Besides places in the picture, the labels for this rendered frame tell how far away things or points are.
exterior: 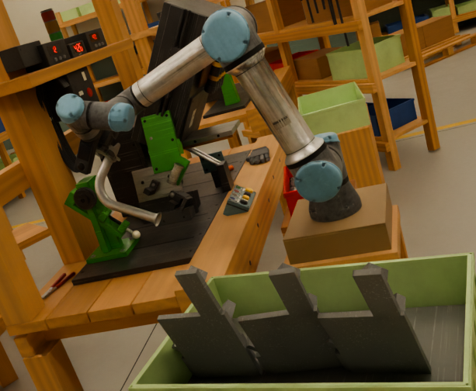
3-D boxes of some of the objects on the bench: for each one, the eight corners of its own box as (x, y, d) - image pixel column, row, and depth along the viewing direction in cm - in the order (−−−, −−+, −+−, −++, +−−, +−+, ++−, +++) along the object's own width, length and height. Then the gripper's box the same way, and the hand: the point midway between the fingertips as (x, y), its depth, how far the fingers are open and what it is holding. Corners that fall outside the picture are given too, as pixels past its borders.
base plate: (252, 153, 282) (251, 149, 281) (193, 262, 181) (191, 257, 181) (171, 172, 293) (169, 168, 292) (73, 285, 193) (71, 280, 192)
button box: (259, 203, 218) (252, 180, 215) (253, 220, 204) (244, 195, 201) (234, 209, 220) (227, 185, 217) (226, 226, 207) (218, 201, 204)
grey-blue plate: (232, 182, 240) (221, 150, 236) (231, 184, 238) (220, 151, 234) (210, 187, 243) (199, 155, 238) (209, 189, 241) (198, 157, 236)
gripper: (112, 119, 171) (133, 147, 191) (80, 107, 173) (104, 136, 193) (99, 145, 169) (121, 171, 189) (66, 133, 171) (92, 159, 191)
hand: (107, 159), depth 189 cm, fingers closed on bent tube, 3 cm apart
